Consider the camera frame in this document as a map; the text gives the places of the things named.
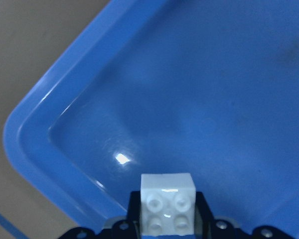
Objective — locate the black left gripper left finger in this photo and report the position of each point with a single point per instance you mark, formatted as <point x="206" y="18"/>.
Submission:
<point x="134" y="206"/>

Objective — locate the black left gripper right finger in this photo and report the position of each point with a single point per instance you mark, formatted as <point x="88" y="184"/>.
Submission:
<point x="202" y="209"/>

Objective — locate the blue plastic tray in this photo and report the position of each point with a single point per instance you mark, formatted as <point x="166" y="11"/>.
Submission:
<point x="208" y="87"/>

